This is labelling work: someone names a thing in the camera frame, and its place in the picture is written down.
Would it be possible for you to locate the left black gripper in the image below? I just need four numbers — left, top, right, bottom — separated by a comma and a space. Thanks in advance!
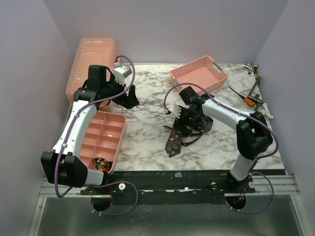
102, 74, 140, 109

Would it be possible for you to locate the dark floral necktie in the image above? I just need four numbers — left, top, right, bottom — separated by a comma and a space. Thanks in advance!
163, 116, 213, 158

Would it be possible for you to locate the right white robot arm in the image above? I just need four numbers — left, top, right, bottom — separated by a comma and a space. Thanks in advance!
165, 87, 273, 193

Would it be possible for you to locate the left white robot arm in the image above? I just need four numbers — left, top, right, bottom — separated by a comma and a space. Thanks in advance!
40, 63, 139, 194

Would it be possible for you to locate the pink perforated basket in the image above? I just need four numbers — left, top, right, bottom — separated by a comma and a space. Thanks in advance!
170, 56, 228, 92

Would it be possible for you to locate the pink divided organizer tray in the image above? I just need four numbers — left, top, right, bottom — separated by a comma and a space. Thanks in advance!
80, 112, 126, 175

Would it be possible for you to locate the pink translucent storage box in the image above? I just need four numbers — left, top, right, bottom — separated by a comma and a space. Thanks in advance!
65, 37, 121, 106

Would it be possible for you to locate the grey metal clamp tool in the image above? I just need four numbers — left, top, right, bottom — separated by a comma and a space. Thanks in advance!
244, 63, 274, 119

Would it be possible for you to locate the rolled floral tie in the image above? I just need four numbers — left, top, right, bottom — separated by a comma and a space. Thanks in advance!
94, 157, 113, 172

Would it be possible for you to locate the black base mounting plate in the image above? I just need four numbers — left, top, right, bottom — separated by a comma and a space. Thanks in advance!
81, 170, 255, 205

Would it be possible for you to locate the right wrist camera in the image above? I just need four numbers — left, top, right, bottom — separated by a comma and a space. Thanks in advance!
166, 103, 182, 118

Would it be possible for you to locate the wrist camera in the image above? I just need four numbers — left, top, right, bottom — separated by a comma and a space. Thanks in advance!
113, 65, 132, 86
166, 103, 182, 118

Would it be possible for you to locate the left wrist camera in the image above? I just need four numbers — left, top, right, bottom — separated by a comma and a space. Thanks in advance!
113, 65, 132, 86

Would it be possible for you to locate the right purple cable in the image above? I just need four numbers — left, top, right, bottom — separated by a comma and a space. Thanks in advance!
164, 83, 279, 215

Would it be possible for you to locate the purple cable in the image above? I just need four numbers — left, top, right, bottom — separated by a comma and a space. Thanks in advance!
164, 83, 279, 215
54, 55, 138, 217

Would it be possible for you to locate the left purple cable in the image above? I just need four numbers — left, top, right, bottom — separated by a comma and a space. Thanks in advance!
54, 55, 138, 217

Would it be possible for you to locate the aluminium rail frame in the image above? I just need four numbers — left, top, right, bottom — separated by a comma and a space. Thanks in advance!
28, 175, 313, 236

